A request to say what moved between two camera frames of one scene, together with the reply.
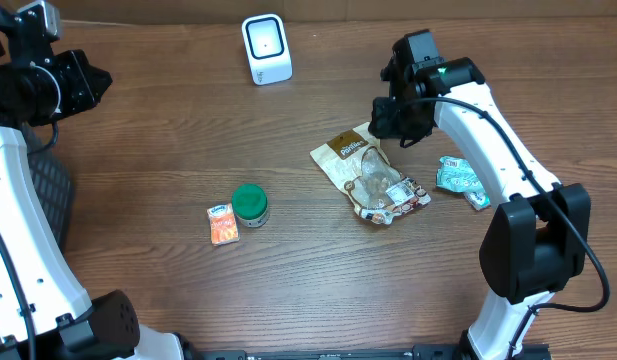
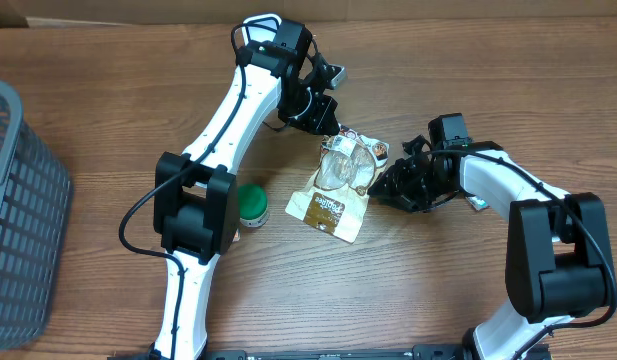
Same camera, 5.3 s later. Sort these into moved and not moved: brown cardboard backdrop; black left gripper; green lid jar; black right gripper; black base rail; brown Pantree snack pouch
Moved: brown Pantree snack pouch; black left gripper; black right gripper
Not moved: brown cardboard backdrop; green lid jar; black base rail
